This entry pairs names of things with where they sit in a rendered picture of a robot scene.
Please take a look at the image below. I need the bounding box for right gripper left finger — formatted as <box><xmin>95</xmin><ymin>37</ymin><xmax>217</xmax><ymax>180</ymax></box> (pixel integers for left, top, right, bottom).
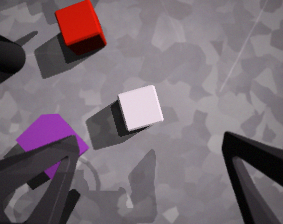
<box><xmin>0</xmin><ymin>135</ymin><xmax>80</xmax><ymax>224</ymax></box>

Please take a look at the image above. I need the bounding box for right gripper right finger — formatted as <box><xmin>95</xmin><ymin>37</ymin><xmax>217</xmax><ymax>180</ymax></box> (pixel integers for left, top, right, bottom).
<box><xmin>222</xmin><ymin>131</ymin><xmax>283</xmax><ymax>224</ymax></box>

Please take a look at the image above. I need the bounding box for red cube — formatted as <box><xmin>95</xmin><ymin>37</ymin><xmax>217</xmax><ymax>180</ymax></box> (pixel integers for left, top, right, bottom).
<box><xmin>55</xmin><ymin>0</ymin><xmax>107</xmax><ymax>56</ymax></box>

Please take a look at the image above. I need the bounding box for purple block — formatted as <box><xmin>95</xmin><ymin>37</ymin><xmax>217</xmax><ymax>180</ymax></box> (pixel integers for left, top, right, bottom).
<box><xmin>16</xmin><ymin>114</ymin><xmax>89</xmax><ymax>180</ymax></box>

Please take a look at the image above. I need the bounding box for white cube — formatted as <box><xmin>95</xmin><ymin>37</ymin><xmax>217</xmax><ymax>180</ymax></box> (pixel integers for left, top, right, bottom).
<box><xmin>117</xmin><ymin>85</ymin><xmax>163</xmax><ymax>131</ymax></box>

